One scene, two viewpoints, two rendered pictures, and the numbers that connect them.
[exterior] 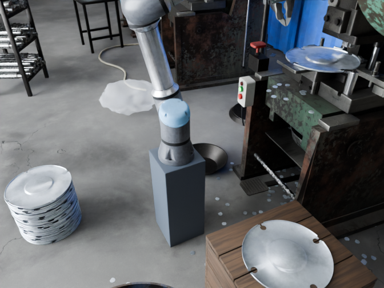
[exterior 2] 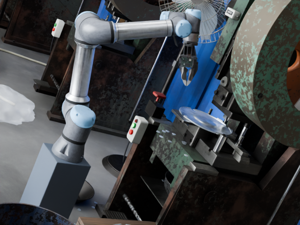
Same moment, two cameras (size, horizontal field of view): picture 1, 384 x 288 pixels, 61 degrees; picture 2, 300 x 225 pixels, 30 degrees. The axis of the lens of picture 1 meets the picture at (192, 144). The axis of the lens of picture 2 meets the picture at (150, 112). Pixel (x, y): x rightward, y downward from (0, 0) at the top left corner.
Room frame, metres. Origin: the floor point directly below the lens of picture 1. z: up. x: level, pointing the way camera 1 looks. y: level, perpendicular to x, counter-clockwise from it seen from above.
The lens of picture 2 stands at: (-1.29, 0.31, 1.48)
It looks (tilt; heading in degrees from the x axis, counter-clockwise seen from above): 16 degrees down; 348
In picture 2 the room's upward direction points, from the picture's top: 24 degrees clockwise
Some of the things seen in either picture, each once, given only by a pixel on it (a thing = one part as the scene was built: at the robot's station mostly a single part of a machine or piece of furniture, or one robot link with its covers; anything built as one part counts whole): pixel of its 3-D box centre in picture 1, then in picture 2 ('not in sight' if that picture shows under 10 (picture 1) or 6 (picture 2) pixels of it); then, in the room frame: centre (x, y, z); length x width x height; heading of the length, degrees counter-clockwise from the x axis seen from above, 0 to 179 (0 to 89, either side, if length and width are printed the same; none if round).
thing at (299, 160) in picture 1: (323, 146); (187, 202); (1.33, -0.67, 0.31); 0.43 x 0.42 x 0.01; 20
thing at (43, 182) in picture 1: (39, 184); not in sight; (1.13, 0.71, 0.25); 0.29 x 0.29 x 0.01
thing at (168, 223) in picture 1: (178, 194); (50, 194); (1.08, 0.07, 0.23); 0.18 x 0.18 x 0.45; 27
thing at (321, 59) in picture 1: (322, 58); (205, 120); (1.29, -0.54, 0.78); 0.29 x 0.29 x 0.01
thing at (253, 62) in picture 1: (257, 72); (151, 118); (1.55, -0.33, 0.62); 0.10 x 0.06 x 0.20; 20
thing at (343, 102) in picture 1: (340, 78); (215, 143); (1.33, -0.66, 0.68); 0.45 x 0.30 x 0.06; 20
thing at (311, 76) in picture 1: (308, 75); (192, 130); (1.27, -0.49, 0.72); 0.25 x 0.14 x 0.14; 110
